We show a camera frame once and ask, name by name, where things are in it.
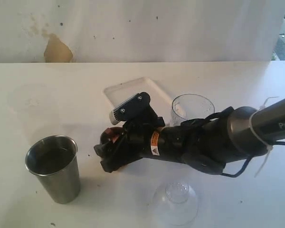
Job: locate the clear plastic shaker body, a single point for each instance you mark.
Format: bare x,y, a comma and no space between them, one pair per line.
190,106

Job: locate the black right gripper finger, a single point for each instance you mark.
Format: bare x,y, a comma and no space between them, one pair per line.
105,149
112,163

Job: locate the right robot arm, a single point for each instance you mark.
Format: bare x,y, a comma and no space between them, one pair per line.
205,144

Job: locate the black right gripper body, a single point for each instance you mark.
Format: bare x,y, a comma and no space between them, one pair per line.
146,136

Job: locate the clear plastic shaker lid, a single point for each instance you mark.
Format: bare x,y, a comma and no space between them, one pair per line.
174,204

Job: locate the stainless steel cup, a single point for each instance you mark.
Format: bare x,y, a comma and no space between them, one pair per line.
53,160

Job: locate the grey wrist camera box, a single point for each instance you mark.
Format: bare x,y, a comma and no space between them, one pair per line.
130,108

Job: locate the white rectangular tray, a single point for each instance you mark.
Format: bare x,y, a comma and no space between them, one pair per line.
160,100

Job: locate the brown wooden cup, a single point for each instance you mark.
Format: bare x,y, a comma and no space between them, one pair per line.
111,135

